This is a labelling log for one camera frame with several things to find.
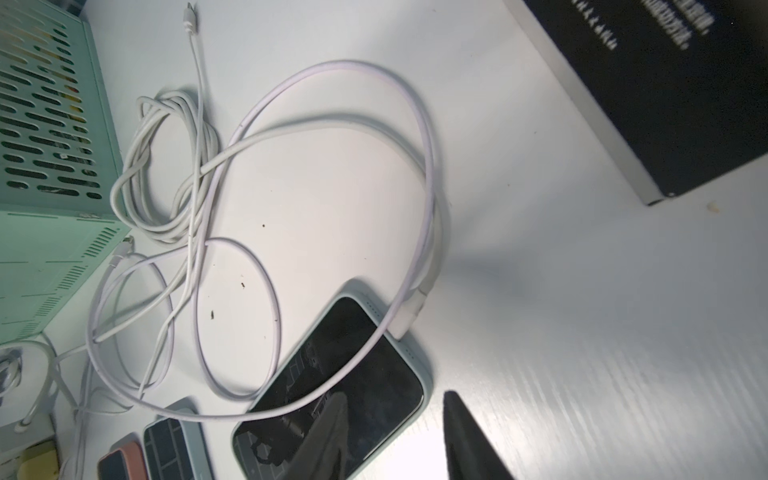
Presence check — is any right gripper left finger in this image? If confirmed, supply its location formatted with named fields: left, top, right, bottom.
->
left=283, top=393, right=349, bottom=480

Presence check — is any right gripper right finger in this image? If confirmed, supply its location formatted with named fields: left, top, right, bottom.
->
left=443, top=391, right=514, bottom=480

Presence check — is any black phone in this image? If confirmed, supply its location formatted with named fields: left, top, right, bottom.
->
left=142, top=418, right=214, bottom=480

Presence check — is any phone with orange case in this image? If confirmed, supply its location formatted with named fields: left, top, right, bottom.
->
left=97, top=441, right=149, bottom=480

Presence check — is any phone with green case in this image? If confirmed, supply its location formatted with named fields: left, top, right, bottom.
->
left=232, top=290, right=432, bottom=479

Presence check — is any white power strip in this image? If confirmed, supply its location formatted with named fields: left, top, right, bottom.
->
left=1, top=414, right=60, bottom=479

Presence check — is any green file organizer rack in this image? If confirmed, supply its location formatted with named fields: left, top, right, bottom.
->
left=1, top=1, right=128, bottom=343

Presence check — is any black book gold lettering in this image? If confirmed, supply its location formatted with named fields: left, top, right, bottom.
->
left=508, top=0, right=767, bottom=205

